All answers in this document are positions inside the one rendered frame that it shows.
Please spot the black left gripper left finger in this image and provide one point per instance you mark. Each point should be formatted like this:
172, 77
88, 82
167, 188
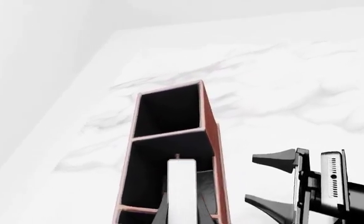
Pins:
163, 213

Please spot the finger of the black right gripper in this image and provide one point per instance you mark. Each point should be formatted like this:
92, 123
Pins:
275, 207
278, 158

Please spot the red-brown desk caddy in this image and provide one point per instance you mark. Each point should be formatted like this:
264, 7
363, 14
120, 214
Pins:
166, 109

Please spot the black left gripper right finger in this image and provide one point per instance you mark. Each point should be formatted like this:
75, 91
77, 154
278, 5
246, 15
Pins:
206, 186

